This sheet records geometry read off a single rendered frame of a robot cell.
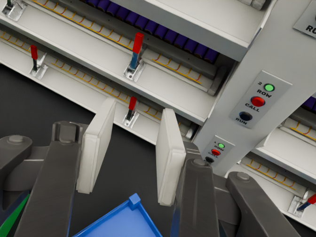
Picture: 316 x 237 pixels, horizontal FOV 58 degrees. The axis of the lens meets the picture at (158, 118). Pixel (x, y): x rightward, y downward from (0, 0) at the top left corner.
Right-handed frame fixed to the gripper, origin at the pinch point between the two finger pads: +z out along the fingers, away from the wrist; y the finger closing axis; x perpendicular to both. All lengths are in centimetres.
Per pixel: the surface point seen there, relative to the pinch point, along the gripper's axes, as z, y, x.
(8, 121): 59, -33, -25
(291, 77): 18.3, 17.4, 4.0
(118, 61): 38.9, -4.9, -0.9
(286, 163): 28.2, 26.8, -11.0
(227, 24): 20.7, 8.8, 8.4
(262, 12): 21.1, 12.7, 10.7
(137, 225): 42, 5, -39
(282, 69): 18.3, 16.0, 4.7
